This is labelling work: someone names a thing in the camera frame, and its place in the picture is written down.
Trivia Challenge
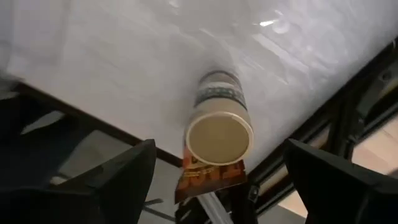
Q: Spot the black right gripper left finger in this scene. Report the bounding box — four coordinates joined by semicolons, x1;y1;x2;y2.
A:
0;139;157;224

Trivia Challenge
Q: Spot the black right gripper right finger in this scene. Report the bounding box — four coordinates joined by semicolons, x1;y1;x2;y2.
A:
283;138;398;224

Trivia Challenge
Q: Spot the tan lid spice jar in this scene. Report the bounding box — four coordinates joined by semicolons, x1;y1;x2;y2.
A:
184;70;255;167

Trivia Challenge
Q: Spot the silver metal bracket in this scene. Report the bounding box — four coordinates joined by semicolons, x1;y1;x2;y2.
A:
195;191;236;224

